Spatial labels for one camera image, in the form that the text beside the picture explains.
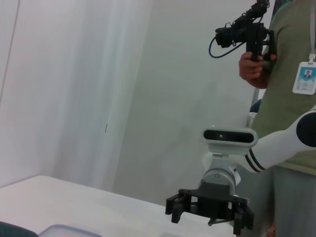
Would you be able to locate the clear plastic box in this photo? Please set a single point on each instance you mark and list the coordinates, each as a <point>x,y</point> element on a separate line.
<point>69,232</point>

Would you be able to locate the person in olive shirt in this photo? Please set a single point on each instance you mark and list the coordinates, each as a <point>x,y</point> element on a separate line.
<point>284,103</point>

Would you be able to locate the dark teal insulated lunch bag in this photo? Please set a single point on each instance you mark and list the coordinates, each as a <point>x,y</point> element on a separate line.
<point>14,230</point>

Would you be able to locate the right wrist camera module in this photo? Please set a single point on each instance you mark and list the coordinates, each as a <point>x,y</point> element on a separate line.
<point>229,140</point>

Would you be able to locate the white ID badge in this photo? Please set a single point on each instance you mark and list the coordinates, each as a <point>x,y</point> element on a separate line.
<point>304,77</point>

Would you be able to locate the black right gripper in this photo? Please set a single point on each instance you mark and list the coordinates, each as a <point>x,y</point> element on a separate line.
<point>212,200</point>

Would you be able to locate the person's hand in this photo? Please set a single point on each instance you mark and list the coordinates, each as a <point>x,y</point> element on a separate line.
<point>249,71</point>

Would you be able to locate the black video camera rig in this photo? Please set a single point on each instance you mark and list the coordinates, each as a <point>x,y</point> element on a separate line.
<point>254,34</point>

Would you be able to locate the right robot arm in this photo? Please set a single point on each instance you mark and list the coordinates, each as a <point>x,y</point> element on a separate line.
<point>274,148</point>

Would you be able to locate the dark blue chair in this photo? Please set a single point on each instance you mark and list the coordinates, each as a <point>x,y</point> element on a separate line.
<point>256,106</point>

